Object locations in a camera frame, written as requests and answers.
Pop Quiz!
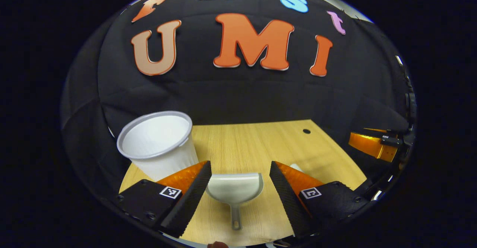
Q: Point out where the wooden desktop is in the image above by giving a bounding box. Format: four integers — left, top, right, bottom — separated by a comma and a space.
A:
119, 120, 367, 247

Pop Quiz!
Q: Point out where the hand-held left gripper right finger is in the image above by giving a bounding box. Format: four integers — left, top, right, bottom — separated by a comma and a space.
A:
269, 161, 367, 239

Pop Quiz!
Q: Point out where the white ribbed garbage bin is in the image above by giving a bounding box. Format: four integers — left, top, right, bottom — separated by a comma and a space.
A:
117, 111, 199, 182

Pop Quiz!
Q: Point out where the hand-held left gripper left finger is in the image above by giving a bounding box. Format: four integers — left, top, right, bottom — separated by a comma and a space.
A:
119, 160, 212, 238

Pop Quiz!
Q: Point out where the grey dustpan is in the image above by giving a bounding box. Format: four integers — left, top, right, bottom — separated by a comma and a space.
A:
205, 172, 264, 231

